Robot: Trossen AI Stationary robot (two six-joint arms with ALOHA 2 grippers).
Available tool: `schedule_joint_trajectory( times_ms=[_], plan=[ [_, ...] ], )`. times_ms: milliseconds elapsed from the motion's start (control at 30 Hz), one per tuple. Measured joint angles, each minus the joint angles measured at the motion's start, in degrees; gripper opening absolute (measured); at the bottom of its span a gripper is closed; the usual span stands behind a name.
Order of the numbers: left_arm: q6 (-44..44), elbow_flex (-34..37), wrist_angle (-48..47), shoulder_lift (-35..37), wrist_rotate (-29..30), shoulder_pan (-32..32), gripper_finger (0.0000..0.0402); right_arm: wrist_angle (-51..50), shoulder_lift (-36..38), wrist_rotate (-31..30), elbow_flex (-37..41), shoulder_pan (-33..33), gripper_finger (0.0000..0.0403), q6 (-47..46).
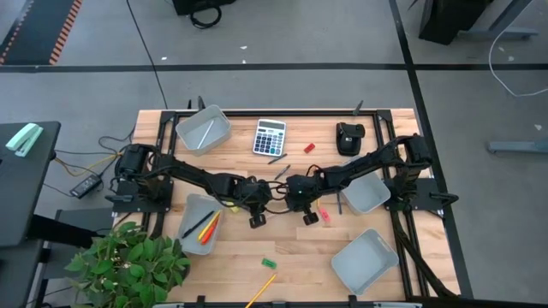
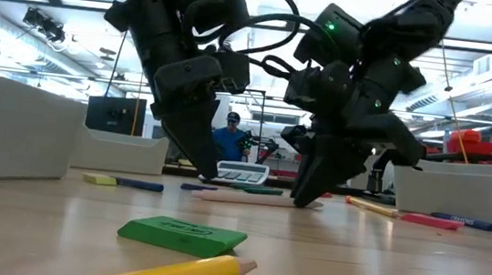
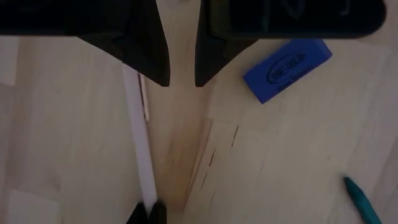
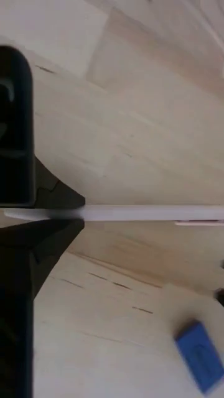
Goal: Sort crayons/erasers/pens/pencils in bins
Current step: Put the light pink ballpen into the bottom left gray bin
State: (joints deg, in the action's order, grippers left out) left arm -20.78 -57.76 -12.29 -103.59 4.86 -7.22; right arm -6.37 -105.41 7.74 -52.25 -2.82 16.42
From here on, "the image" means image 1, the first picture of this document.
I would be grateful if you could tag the yellow highlighter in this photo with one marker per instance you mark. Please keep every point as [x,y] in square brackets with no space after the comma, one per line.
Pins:
[208,225]

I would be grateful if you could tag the black pen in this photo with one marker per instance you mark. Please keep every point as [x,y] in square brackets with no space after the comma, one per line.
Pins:
[198,224]

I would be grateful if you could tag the green eraser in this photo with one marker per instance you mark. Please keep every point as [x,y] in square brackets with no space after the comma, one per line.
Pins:
[269,264]

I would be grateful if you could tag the white desk calculator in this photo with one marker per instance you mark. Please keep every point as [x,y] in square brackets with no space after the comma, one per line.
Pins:
[269,139]

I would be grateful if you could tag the grey desk base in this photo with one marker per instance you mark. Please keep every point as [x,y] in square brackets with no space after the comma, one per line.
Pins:
[514,33]

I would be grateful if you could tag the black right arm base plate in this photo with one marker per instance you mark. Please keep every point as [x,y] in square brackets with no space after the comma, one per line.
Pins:
[432,190]

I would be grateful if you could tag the green potted plant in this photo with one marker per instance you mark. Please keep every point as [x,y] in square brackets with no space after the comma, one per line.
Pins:
[128,269]

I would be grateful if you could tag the black cabinet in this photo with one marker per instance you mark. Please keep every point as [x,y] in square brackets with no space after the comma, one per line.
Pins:
[445,21]

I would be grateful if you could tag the black side desk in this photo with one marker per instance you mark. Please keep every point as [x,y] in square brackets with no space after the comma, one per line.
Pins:
[25,192]

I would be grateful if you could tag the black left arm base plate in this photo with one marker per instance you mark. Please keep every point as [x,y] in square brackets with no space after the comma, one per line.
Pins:
[137,206]

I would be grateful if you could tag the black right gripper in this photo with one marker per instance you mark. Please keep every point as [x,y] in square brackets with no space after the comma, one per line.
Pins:
[308,192]

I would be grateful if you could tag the black aluminium table frame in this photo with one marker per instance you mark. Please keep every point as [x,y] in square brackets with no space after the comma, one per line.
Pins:
[299,113]

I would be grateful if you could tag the pink eraser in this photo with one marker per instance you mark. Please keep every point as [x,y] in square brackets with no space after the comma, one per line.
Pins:
[324,215]

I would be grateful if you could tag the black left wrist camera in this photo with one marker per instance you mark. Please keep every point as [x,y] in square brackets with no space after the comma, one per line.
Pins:
[265,192]

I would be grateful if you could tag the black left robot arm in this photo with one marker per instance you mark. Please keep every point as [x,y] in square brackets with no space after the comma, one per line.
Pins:
[192,173]

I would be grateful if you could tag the blue crayon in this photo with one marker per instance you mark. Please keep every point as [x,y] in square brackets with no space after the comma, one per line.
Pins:
[339,205]

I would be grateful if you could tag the orange striped floor mat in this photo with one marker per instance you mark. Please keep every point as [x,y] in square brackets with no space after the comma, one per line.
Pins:
[34,30]

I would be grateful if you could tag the dark green crayon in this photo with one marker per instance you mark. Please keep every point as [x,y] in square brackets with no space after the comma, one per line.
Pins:
[277,158]
[282,172]

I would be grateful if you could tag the black power adapter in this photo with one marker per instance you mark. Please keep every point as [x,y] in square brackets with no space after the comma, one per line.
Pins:
[85,185]

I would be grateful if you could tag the grey desk foot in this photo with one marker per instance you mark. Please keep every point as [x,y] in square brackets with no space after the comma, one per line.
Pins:
[518,146]

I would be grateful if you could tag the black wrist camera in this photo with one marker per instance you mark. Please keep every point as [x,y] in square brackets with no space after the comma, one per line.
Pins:
[291,188]
[265,192]

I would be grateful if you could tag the mint green stapler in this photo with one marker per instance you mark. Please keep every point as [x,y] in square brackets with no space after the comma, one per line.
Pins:
[23,138]

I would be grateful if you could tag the red eraser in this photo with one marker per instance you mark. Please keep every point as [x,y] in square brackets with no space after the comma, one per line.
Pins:
[309,148]

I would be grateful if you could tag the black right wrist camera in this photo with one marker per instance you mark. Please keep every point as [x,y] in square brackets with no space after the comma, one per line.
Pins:
[291,188]

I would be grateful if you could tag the black box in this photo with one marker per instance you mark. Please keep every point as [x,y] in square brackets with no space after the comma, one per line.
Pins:
[192,5]

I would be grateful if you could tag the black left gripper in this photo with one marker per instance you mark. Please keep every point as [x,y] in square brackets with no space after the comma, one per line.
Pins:
[246,192]

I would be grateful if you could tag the grey plastic bin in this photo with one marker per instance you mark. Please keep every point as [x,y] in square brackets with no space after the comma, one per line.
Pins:
[364,262]
[192,128]
[368,194]
[192,241]

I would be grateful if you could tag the yellow eraser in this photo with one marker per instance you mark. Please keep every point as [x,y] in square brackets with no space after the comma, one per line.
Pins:
[234,209]

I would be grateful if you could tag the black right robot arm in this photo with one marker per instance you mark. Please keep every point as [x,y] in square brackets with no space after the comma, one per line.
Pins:
[364,164]

